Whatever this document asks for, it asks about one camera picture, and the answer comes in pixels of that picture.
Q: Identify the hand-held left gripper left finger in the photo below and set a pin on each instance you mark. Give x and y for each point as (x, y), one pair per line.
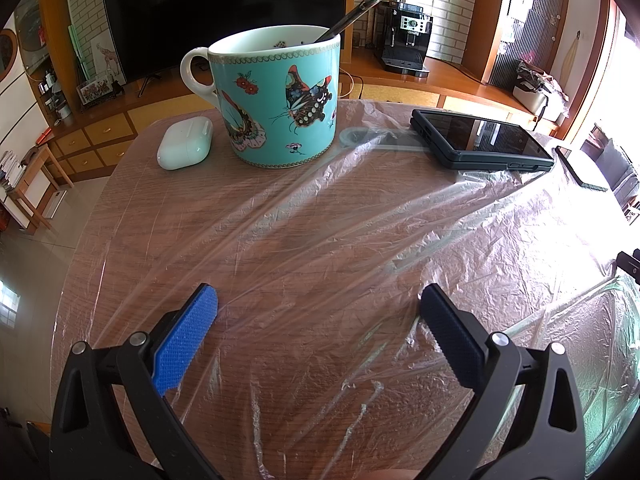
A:
(185, 340)

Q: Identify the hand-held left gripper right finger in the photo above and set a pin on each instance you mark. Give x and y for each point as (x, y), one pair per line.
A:
(452, 340)

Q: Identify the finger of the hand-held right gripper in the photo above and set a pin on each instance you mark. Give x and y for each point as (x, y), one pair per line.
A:
(631, 261)

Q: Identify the grey cushioned wooden armchair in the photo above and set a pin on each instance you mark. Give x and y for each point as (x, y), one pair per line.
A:
(620, 170)

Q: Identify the smartphone with lit screen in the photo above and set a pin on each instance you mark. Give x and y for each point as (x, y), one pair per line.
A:
(582, 170)

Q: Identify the white box with clothes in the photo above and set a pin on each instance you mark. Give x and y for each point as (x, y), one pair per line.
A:
(537, 92)

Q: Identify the white earbuds case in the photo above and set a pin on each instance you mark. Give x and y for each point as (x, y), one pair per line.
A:
(185, 142)

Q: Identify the wooden low cabinet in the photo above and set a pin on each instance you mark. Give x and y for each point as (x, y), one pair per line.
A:
(105, 135)

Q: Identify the small wooden stool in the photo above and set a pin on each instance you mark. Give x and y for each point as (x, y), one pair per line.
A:
(37, 160)

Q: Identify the turquoise butterfly mug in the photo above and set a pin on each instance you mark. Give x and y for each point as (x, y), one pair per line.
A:
(280, 110)

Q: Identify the giraffe picture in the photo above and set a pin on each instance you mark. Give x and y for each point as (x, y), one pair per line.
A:
(109, 62)

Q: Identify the black coffee machine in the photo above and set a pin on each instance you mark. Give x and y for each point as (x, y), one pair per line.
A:
(405, 40)

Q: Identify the black flat television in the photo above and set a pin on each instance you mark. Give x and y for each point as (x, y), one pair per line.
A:
(225, 15)

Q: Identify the metal spoon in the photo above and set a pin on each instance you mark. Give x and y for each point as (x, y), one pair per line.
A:
(350, 17)

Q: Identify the small picture frame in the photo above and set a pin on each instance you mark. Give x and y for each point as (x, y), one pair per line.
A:
(95, 91)

